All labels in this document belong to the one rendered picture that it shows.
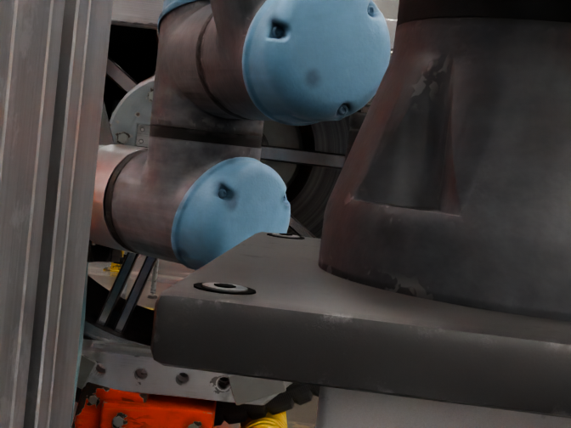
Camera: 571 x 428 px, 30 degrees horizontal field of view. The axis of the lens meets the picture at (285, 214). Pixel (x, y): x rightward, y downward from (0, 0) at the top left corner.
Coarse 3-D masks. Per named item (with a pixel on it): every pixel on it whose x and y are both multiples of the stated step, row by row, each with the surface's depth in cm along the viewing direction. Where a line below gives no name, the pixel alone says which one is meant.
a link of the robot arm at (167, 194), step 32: (128, 160) 73; (160, 160) 68; (192, 160) 67; (224, 160) 67; (256, 160) 69; (128, 192) 71; (160, 192) 68; (192, 192) 66; (224, 192) 66; (256, 192) 67; (128, 224) 71; (160, 224) 68; (192, 224) 66; (224, 224) 66; (256, 224) 68; (288, 224) 70; (160, 256) 71; (192, 256) 68
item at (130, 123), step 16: (144, 80) 102; (128, 96) 98; (144, 96) 98; (128, 112) 98; (144, 112) 98; (112, 128) 98; (128, 128) 98; (144, 128) 98; (128, 144) 98; (144, 144) 98
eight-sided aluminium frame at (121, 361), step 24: (96, 360) 114; (120, 360) 114; (144, 360) 114; (120, 384) 114; (144, 384) 114; (168, 384) 114; (192, 384) 114; (216, 384) 114; (240, 384) 114; (264, 384) 114; (288, 384) 114
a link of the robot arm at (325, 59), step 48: (240, 0) 56; (288, 0) 53; (336, 0) 54; (240, 48) 56; (288, 48) 53; (336, 48) 54; (384, 48) 55; (240, 96) 59; (288, 96) 54; (336, 96) 54
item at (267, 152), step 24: (120, 72) 122; (264, 144) 123; (336, 168) 124; (144, 264) 124; (96, 288) 141; (120, 288) 124; (96, 312) 129; (120, 312) 125; (144, 312) 142; (96, 336) 122; (120, 336) 122; (144, 336) 127
